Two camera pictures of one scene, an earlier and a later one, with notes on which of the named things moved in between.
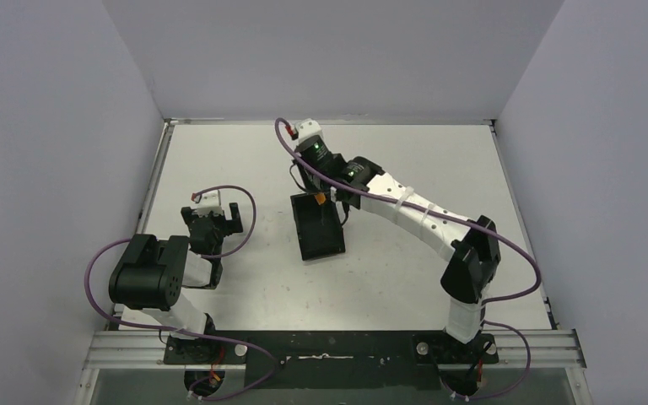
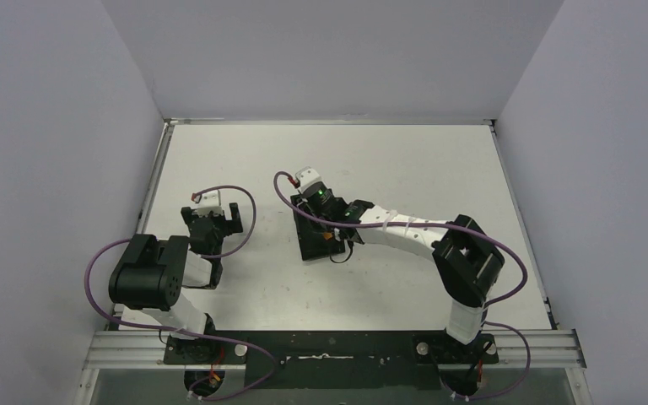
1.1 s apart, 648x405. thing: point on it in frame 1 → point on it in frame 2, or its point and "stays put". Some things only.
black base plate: [334, 359] stays put
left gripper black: [212, 218] stays put
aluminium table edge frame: [491, 121] stays put
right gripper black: [310, 186] → [304, 205]
